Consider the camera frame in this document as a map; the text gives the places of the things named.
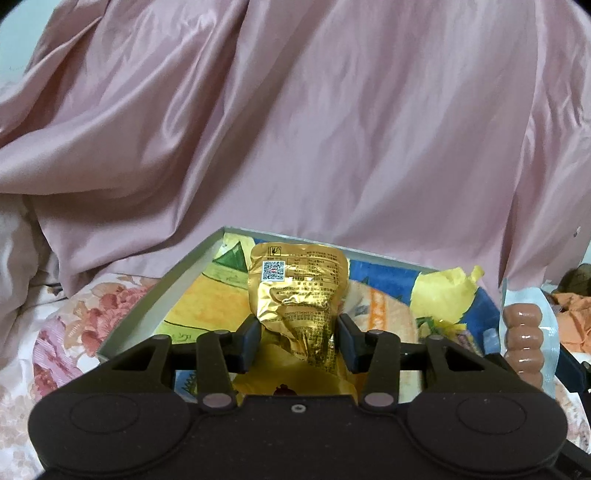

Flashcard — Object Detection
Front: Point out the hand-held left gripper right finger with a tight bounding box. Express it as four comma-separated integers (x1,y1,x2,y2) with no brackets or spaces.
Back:
336,314,518,411

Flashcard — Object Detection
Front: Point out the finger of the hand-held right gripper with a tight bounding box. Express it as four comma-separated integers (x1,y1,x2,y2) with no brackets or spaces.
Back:
484,329,504,358
554,344,591,398

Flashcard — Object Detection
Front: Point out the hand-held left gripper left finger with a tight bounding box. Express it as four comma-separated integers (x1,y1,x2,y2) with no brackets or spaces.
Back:
99,315,264,414

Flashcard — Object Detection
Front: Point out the clear sausage packet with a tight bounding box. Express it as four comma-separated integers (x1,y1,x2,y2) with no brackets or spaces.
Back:
499,277,561,402

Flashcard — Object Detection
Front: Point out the pale yellow orange packet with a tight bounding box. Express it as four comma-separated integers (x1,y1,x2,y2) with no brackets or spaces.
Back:
344,281,419,344

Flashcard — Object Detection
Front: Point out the green yellow snack packet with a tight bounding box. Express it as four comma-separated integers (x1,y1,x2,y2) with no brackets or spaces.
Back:
416,316,472,344

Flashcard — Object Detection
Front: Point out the gold foil snack packet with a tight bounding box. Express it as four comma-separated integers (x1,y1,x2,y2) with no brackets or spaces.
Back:
233,242,358,398

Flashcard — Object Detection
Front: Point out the grey cardboard box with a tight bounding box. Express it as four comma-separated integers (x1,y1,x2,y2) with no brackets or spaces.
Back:
97,226,504,407

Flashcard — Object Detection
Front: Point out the orange cloth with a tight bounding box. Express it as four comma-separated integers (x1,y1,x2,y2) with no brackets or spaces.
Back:
551,291,591,356

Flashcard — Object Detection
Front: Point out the crumpled yellow paper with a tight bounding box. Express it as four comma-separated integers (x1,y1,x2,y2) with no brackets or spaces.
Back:
411,265,485,324

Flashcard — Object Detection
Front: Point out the dark brown cloth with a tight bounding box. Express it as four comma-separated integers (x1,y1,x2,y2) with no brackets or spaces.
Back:
556,264,591,296

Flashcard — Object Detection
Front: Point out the floral bedsheet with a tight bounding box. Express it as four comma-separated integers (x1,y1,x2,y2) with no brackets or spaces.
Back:
0,272,591,480

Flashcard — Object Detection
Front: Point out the pink satin sheet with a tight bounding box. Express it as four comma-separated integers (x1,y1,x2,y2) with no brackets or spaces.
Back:
0,0,591,301

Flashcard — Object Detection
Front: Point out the pale pink quilt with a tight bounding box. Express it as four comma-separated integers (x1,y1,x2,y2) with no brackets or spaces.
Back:
0,198,61,296

